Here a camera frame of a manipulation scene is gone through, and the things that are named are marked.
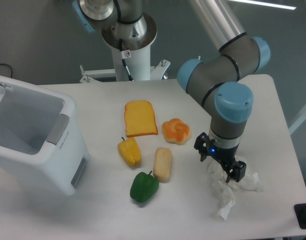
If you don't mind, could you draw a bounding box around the beige oblong bread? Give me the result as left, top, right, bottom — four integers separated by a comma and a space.
153, 147, 172, 182

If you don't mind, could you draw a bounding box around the black cable on pedestal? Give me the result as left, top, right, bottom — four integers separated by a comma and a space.
118, 38, 135, 82

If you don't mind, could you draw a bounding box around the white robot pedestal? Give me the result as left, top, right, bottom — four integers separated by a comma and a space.
80, 46, 171, 83

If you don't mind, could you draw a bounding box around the yellow bell pepper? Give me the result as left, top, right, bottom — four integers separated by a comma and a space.
117, 137, 142, 168

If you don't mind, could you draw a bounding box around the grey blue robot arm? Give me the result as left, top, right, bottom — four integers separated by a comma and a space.
73, 0, 271, 182

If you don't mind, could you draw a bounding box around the black floor cable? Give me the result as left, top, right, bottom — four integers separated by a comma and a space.
0, 63, 13, 77

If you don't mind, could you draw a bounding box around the round knotted bread roll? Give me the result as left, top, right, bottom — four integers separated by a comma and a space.
161, 118, 191, 145

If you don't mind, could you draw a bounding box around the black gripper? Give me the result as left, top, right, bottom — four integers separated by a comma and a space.
194, 132, 246, 184

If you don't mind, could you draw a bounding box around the white trash bin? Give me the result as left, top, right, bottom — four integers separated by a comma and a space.
0, 76, 90, 196

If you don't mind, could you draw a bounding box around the crumpled white tissue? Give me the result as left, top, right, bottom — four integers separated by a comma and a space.
206, 159, 265, 222

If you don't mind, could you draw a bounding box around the orange square bread slice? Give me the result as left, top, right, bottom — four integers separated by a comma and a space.
124, 100, 158, 138

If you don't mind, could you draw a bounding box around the green bell pepper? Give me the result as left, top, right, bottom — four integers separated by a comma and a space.
130, 170, 160, 204

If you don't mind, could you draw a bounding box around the black device at edge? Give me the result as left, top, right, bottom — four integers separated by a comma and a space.
294, 203, 306, 230

